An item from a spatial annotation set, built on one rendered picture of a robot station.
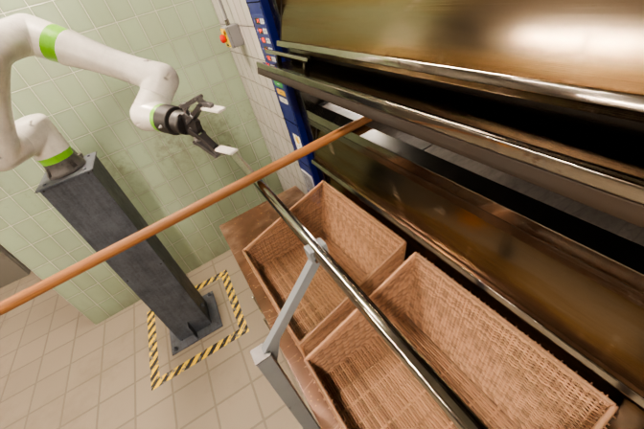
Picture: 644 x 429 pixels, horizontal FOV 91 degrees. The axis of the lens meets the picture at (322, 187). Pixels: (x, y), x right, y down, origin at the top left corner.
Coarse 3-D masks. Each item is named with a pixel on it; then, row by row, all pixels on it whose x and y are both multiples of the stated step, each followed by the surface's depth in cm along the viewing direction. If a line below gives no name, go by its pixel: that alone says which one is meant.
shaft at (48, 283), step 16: (352, 128) 108; (320, 144) 104; (288, 160) 100; (256, 176) 97; (224, 192) 94; (192, 208) 90; (160, 224) 88; (128, 240) 85; (96, 256) 83; (112, 256) 84; (64, 272) 80; (80, 272) 82; (32, 288) 78; (48, 288) 79; (0, 304) 76; (16, 304) 77
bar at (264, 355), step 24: (240, 168) 112; (264, 192) 93; (288, 216) 82; (312, 240) 73; (312, 264) 73; (336, 264) 66; (360, 288) 60; (288, 312) 75; (360, 312) 58; (384, 336) 52; (264, 360) 77; (408, 360) 48; (288, 384) 86; (432, 384) 45; (288, 408) 91; (456, 408) 42
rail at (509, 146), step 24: (288, 72) 95; (360, 96) 67; (408, 120) 57; (432, 120) 52; (480, 144) 46; (504, 144) 43; (528, 144) 41; (552, 168) 38; (576, 168) 36; (600, 168) 35; (624, 192) 33
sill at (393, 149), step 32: (416, 160) 88; (480, 192) 72; (512, 192) 70; (512, 224) 67; (544, 224) 61; (576, 224) 59; (576, 256) 58; (608, 256) 53; (640, 256) 52; (640, 288) 51
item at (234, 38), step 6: (234, 24) 158; (222, 30) 160; (228, 30) 158; (234, 30) 159; (228, 36) 159; (234, 36) 160; (240, 36) 162; (228, 42) 162; (234, 42) 161; (240, 42) 163
